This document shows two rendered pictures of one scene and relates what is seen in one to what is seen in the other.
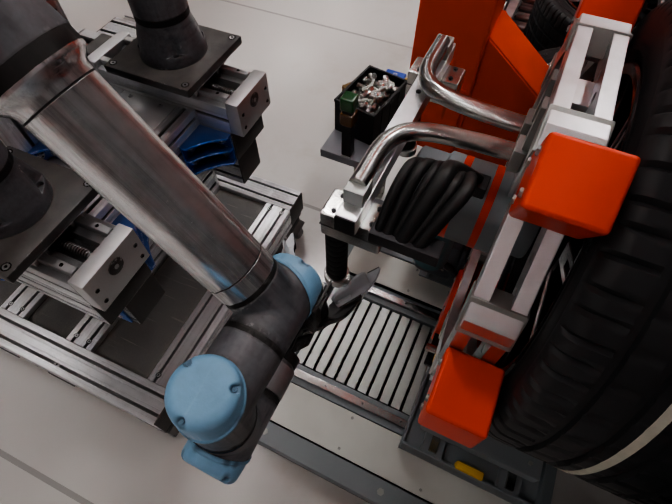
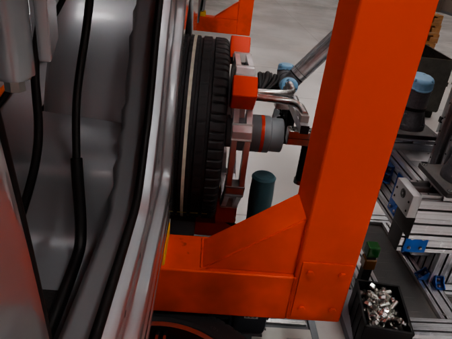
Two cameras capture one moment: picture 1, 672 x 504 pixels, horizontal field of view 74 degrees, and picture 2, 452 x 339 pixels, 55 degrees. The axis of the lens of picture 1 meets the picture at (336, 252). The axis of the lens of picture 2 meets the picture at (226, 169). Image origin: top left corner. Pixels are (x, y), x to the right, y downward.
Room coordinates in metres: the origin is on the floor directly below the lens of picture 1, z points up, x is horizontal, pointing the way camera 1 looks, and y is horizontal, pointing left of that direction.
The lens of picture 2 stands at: (1.75, -1.05, 1.48)
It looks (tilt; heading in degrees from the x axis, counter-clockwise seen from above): 28 degrees down; 151
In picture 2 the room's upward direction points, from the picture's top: 7 degrees clockwise
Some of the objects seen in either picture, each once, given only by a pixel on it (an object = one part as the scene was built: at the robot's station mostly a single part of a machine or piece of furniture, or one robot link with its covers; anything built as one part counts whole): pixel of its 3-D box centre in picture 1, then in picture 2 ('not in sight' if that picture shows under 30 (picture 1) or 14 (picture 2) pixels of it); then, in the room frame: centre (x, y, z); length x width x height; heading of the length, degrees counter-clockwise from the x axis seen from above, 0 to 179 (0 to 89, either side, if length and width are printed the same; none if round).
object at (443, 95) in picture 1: (486, 62); (278, 96); (0.58, -0.22, 1.03); 0.19 x 0.18 x 0.11; 65
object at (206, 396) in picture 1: (222, 390); (284, 77); (0.14, 0.12, 0.95); 0.11 x 0.08 x 0.11; 153
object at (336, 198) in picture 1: (356, 220); (286, 101); (0.38, -0.03, 0.93); 0.09 x 0.05 x 0.05; 65
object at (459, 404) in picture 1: (459, 396); not in sight; (0.16, -0.16, 0.85); 0.09 x 0.08 x 0.07; 155
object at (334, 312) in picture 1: (332, 305); not in sight; (0.29, 0.01, 0.83); 0.09 x 0.05 x 0.02; 119
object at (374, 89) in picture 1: (370, 103); (379, 316); (1.14, -0.11, 0.51); 0.20 x 0.14 x 0.13; 146
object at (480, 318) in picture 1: (513, 216); (235, 131); (0.44, -0.29, 0.85); 0.54 x 0.07 x 0.54; 155
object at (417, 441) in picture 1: (489, 389); not in sight; (0.37, -0.44, 0.13); 0.50 x 0.36 x 0.10; 155
